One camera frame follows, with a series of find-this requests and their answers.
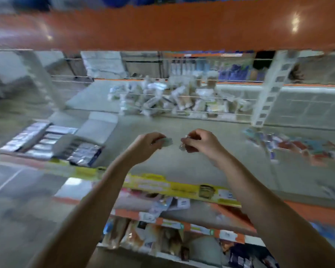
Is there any blue white eraser box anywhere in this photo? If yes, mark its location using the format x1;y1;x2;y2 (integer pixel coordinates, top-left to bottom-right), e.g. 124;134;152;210
61;111;119;168

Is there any person's left hand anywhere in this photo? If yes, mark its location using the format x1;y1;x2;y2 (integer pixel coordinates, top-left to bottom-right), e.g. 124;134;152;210
122;132;167;168

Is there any white orange metal shelf unit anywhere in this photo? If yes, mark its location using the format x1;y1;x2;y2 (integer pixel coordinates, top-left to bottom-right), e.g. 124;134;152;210
0;0;335;268

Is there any person's right forearm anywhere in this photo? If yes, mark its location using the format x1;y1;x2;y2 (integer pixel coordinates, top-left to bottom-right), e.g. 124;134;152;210
217;153;335;268

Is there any box of pink-blue erasers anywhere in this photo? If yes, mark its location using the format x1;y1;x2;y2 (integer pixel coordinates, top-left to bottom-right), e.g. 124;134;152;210
23;125;79;161

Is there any red eraser display box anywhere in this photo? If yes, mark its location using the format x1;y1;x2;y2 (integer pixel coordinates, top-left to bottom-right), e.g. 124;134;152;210
0;121;51;154

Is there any yellow price label strip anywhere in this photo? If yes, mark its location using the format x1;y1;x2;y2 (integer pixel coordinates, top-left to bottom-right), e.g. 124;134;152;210
45;159;241;209

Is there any row of dark snack packets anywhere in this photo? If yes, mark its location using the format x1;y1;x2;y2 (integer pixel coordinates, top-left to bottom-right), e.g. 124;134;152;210
220;240;280;268

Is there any pile of white packets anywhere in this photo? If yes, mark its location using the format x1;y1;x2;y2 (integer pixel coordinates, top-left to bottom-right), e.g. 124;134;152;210
107;75;255;118

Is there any grey white small box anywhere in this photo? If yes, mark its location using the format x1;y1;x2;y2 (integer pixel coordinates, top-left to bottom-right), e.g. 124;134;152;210
179;138;192;152
158;137;174;149

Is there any orange snack packet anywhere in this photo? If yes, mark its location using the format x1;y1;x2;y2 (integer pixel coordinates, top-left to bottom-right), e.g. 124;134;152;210
103;216;191;261

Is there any row of blue bottles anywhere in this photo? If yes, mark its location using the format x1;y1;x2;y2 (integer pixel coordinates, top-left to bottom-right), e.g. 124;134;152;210
167;51;252;83

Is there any pile of mixed erasers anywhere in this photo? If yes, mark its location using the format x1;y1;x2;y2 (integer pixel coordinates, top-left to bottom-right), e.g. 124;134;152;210
241;127;335;204

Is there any person's right hand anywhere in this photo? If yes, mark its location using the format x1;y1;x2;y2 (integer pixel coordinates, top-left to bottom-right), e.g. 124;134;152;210
180;129;232;166

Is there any person's left forearm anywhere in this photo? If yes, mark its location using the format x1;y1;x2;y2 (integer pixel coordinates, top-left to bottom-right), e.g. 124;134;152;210
28;156;137;268

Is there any white wire grid panel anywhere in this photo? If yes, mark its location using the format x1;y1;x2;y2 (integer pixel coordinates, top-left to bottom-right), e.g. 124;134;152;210
45;50;335;132

